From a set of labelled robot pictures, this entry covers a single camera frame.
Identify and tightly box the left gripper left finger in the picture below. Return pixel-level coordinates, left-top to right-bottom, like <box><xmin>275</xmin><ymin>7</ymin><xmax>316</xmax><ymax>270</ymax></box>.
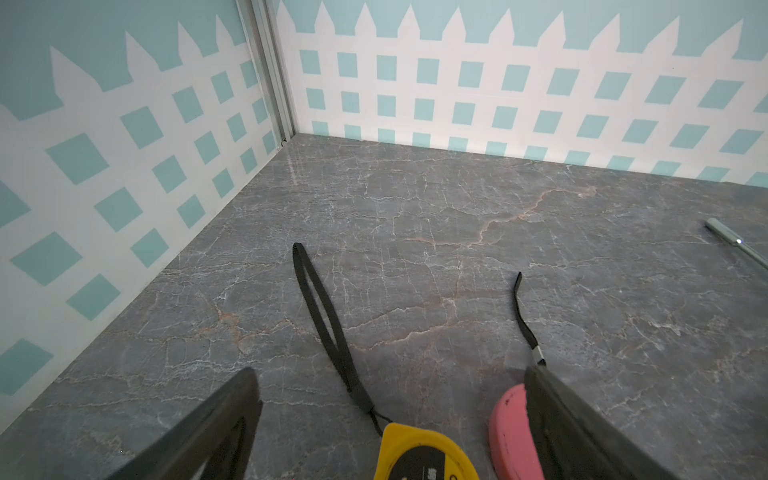
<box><xmin>110</xmin><ymin>367</ymin><xmax>263</xmax><ymax>479</ymax></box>

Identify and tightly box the large yellow 3m tape measure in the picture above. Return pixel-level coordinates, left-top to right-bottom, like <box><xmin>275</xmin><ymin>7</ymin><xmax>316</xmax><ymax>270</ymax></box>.
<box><xmin>292</xmin><ymin>243</ymin><xmax>478</xmax><ymax>480</ymax></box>

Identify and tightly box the pink tape measure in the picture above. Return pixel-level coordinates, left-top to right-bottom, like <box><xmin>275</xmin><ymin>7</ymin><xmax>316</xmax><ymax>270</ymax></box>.
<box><xmin>489</xmin><ymin>272</ymin><xmax>546</xmax><ymax>480</ymax></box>

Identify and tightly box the black orange screwdriver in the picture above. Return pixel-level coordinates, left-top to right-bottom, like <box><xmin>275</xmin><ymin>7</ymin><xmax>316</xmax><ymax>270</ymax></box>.
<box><xmin>705</xmin><ymin>218</ymin><xmax>768</xmax><ymax>269</ymax></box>

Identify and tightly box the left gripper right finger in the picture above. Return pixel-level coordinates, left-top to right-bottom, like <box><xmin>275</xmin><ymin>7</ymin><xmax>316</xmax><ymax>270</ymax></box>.
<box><xmin>524</xmin><ymin>366</ymin><xmax>675</xmax><ymax>479</ymax></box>

